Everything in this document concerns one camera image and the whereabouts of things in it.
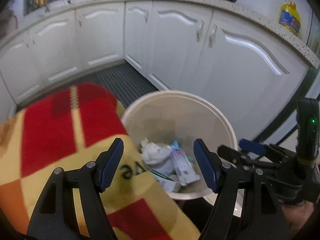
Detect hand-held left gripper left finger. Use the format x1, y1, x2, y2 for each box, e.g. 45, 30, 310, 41
26, 137, 125, 240

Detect person's right hand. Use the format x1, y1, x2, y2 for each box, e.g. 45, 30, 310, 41
282, 201, 319, 240

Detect red yellow printed blanket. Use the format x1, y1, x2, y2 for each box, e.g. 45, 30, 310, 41
0, 83, 202, 240

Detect yellow cooking oil bottle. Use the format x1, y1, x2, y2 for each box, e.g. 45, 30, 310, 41
279, 2, 302, 37

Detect blue white toothpaste box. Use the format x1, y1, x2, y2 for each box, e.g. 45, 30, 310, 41
171, 147, 200, 187

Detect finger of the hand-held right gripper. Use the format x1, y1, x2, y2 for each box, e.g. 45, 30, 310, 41
217, 145, 275, 173
239, 139, 297, 160

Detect cream plastic bin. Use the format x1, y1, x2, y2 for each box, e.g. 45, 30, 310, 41
121, 91, 238, 200

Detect green white drink carton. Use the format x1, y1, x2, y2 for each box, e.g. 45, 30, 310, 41
149, 167, 182, 193

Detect white lower kitchen cabinets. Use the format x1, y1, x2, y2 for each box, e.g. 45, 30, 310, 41
0, 0, 320, 145

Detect white tissue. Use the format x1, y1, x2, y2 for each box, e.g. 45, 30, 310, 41
139, 138, 173, 164

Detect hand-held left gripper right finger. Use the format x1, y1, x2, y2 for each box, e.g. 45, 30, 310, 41
193, 138, 290, 240

